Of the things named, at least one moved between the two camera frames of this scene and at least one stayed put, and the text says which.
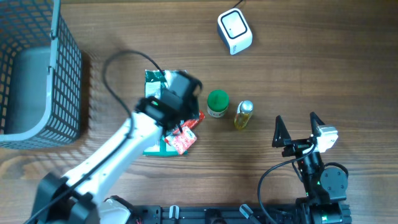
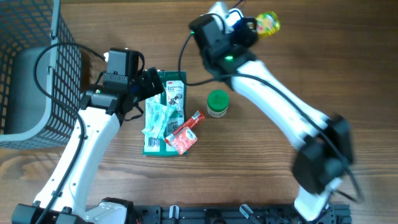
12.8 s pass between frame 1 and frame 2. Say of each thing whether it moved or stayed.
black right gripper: moved
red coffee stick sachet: stayed
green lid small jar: stayed
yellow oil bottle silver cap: moved
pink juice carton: stayed
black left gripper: moved
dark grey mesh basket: stayed
